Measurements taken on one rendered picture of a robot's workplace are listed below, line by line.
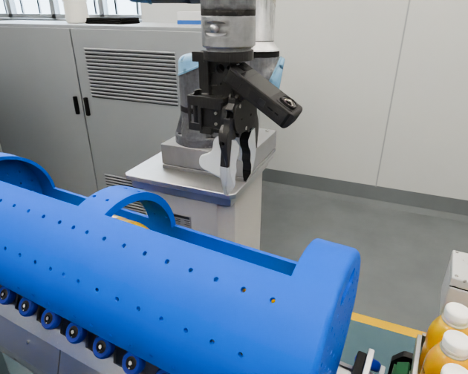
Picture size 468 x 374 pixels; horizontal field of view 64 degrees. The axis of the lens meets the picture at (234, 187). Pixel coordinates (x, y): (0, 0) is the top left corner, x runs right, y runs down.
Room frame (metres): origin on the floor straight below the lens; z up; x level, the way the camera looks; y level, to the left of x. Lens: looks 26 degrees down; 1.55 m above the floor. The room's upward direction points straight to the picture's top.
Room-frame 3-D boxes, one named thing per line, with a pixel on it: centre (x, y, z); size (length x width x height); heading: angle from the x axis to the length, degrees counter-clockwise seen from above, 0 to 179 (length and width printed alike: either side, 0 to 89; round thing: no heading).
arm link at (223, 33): (0.56, 0.01, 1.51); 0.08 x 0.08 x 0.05
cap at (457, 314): (0.48, -0.38, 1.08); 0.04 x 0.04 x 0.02
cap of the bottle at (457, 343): (0.42, -0.34, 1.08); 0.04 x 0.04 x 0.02
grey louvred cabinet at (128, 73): (2.73, 0.92, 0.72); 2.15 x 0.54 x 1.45; 67
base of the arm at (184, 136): (0.99, 0.08, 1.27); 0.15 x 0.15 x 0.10
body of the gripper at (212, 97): (0.57, 0.01, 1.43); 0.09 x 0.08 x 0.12; 62
